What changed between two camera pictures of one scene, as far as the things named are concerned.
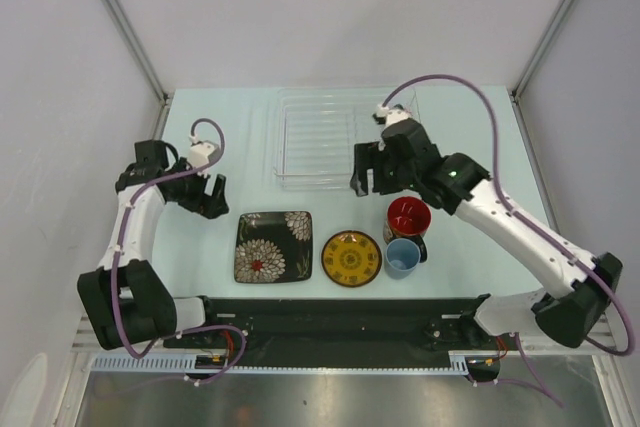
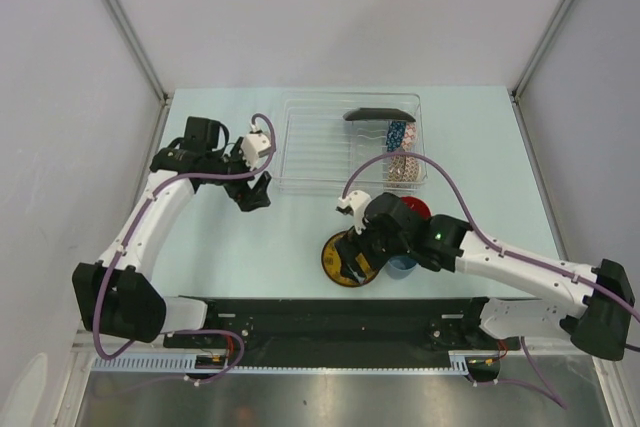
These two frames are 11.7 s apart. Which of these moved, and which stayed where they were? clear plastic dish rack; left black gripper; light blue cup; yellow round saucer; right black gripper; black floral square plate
Moved: right black gripper; black floral square plate; left black gripper
Stayed: yellow round saucer; light blue cup; clear plastic dish rack
